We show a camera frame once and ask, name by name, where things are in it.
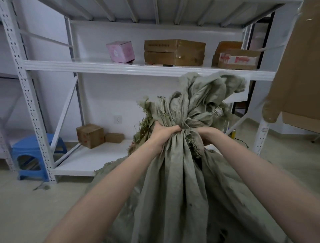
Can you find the person's right hand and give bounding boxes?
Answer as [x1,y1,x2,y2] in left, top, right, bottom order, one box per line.
[194,126,224,147]

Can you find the person's left hand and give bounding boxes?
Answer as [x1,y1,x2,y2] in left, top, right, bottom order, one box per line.
[149,123,182,157]

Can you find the grey-green woven sack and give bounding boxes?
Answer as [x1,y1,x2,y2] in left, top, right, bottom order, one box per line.
[85,71,288,243]

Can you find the person's right forearm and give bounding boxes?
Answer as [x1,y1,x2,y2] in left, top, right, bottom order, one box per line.
[204,130,320,243]

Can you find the person's left forearm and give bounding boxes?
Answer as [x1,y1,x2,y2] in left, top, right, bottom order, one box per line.
[44,140,163,243]

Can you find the tiny flat brown box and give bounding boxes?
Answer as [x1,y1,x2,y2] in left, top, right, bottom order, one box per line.
[105,133,125,144]

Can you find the flat brown cardboard box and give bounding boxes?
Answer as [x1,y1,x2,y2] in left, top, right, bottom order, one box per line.
[144,39,206,57]
[144,51,206,67]

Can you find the white metal shelving rack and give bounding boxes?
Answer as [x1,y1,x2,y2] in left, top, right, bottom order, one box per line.
[0,0,304,184]

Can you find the small brown cardboard box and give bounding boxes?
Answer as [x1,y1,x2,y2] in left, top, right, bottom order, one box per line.
[76,123,105,149]

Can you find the pink cardboard box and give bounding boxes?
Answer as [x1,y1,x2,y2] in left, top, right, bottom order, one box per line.
[106,41,136,63]

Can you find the brown box with red label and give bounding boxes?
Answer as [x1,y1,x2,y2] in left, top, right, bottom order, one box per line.
[212,41,260,70]

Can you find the large brown cardboard sheet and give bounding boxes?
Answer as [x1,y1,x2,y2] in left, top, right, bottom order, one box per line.
[262,0,320,134]

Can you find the blue plastic stool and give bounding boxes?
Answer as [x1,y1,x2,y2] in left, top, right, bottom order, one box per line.
[11,133,68,183]

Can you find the black cable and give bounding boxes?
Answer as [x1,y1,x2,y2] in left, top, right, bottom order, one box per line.
[234,138,250,149]

